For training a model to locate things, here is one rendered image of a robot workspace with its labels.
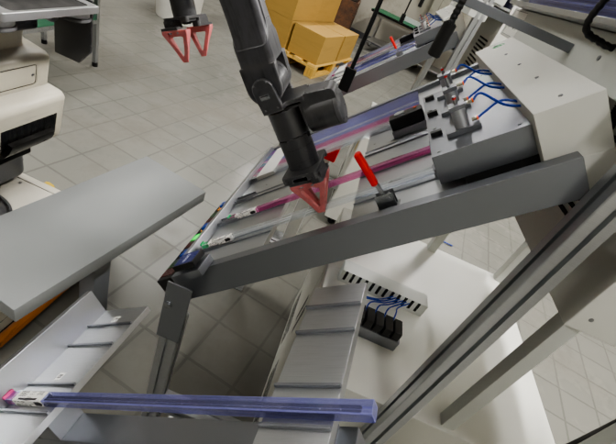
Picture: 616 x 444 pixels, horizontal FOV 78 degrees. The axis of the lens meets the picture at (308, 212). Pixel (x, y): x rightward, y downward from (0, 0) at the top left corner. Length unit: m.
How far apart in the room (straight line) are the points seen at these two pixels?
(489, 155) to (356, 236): 0.23
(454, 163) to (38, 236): 0.89
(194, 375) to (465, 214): 1.18
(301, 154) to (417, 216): 0.22
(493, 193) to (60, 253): 0.88
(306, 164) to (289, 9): 4.45
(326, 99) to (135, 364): 1.19
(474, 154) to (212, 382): 1.22
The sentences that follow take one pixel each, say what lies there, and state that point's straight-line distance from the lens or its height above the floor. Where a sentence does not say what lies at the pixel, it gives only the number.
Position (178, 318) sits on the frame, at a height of 0.67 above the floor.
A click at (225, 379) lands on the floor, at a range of 1.54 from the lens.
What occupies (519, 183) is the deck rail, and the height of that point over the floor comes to 1.18.
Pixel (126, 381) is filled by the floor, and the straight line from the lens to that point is 1.51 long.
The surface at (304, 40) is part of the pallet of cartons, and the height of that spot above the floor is 0.36.
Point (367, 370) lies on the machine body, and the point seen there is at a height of 0.62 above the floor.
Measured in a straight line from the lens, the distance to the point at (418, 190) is 0.65.
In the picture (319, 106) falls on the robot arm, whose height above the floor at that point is 1.14.
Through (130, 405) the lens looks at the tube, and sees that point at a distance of 0.49.
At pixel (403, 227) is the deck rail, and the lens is 0.60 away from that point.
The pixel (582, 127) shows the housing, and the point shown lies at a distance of 0.60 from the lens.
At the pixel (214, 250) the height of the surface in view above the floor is 0.76.
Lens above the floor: 1.33
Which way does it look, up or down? 34 degrees down
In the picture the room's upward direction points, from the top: 25 degrees clockwise
